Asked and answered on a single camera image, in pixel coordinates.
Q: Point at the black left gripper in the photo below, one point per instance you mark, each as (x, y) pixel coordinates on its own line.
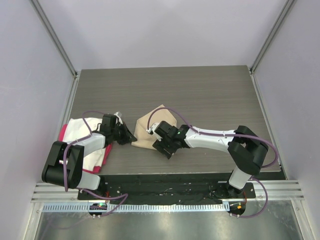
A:
(127, 135)

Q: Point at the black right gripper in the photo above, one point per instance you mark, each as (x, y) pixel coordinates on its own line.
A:
(160, 145)

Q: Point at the beige cloth napkin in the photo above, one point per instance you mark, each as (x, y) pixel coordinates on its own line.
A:
(145, 140)

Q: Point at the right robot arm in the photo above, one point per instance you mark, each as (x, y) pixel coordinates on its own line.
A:
(243, 146)

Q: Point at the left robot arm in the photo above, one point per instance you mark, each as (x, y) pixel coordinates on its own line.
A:
(71, 161)

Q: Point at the pink folded cloth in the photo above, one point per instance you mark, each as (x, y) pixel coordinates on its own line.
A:
(107, 152)

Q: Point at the white folded cloth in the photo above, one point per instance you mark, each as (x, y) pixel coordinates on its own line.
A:
(76, 129)

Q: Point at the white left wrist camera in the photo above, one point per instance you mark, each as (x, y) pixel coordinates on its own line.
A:
(118, 116)

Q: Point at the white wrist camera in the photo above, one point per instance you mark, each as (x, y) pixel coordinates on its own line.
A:
(152, 128)
(118, 116)

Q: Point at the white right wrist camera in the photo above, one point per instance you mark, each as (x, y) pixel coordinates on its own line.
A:
(152, 128)

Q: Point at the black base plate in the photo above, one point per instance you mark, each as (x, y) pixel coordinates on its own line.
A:
(174, 188)

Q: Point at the white slotted cable duct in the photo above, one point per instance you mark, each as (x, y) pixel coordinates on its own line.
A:
(97, 207)

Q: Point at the aluminium frame post left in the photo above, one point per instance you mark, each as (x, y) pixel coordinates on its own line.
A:
(53, 36)

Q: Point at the aluminium frame post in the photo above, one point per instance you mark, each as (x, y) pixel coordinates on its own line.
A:
(284, 13)
(53, 36)

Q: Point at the aluminium frame post right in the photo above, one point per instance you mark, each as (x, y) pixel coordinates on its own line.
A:
(284, 13)

